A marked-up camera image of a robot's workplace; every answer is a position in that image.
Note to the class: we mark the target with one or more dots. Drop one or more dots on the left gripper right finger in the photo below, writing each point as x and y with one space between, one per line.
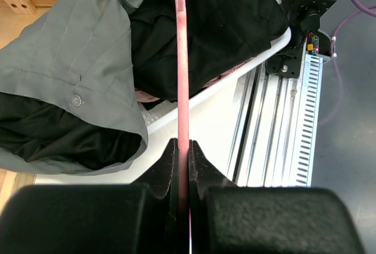
203 175

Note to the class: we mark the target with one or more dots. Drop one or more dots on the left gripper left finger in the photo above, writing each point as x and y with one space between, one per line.
158 226

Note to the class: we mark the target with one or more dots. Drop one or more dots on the grey pleated skirt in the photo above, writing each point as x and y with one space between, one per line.
68 103

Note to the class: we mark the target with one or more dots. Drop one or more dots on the large black skirt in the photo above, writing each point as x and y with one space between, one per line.
220 35

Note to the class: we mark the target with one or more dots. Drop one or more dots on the pink pleated skirt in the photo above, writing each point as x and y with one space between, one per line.
144 97

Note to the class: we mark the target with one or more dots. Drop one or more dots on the white perforated plastic basket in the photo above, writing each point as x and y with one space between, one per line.
165 112

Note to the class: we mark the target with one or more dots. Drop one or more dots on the wooden clothes rack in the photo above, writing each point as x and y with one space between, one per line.
15 16

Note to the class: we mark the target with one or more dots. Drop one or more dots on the white slotted cable duct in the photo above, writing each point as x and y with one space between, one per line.
307 120

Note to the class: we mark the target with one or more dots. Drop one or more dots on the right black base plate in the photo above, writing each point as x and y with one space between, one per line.
287 62

